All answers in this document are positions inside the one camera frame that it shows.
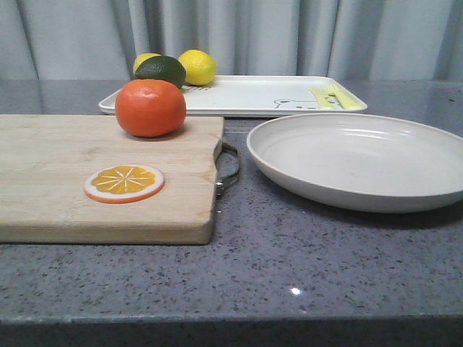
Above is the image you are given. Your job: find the orange mandarin fruit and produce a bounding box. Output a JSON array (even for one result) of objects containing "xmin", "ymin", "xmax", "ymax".
[{"xmin": 115, "ymin": 80, "xmax": 187, "ymax": 137}]

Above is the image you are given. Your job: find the beige round plate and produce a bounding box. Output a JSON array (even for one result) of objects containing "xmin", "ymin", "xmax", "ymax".
[{"xmin": 247, "ymin": 113, "xmax": 462, "ymax": 213}]

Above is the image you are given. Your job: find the white rectangular tray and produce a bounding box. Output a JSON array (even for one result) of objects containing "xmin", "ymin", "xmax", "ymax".
[{"xmin": 98, "ymin": 74, "xmax": 368, "ymax": 118}]

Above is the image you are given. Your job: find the yellow lemon right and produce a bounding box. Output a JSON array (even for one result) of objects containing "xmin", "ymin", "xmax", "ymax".
[{"xmin": 178, "ymin": 49, "xmax": 216, "ymax": 86}]

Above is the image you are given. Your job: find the yellow lemon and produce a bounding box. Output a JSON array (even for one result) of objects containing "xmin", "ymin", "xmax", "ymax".
[
  {"xmin": 178, "ymin": 49, "xmax": 216, "ymax": 86},
  {"xmin": 132, "ymin": 53, "xmax": 160, "ymax": 74}
]

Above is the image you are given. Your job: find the orange slice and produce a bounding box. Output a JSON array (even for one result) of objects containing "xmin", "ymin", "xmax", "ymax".
[{"xmin": 84, "ymin": 164, "xmax": 165, "ymax": 204}]

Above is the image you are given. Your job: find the yellow-green plastic knife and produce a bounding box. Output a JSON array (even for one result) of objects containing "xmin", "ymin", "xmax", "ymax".
[{"xmin": 310, "ymin": 87, "xmax": 335, "ymax": 109}]

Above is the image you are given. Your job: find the green lime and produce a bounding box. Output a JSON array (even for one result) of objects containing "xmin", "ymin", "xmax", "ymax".
[{"xmin": 134, "ymin": 55, "xmax": 186, "ymax": 89}]

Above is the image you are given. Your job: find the yellow-green plastic fork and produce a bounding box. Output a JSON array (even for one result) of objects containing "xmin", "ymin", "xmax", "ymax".
[{"xmin": 326, "ymin": 84, "xmax": 362, "ymax": 109}]

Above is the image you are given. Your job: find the yellow lemon left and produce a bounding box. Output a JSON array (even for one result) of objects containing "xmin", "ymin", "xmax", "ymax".
[{"xmin": 132, "ymin": 53, "xmax": 160, "ymax": 74}]

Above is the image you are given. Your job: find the wooden cutting board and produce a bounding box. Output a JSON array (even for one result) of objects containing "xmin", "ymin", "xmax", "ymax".
[{"xmin": 1, "ymin": 115, "xmax": 224, "ymax": 244}]

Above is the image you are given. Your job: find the grey curtain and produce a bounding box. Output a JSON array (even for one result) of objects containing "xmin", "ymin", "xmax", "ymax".
[{"xmin": 1, "ymin": 1, "xmax": 462, "ymax": 81}]

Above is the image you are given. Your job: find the metal cutting board handle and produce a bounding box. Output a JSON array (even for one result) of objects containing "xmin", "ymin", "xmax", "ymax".
[{"xmin": 213, "ymin": 140, "xmax": 241, "ymax": 198}]

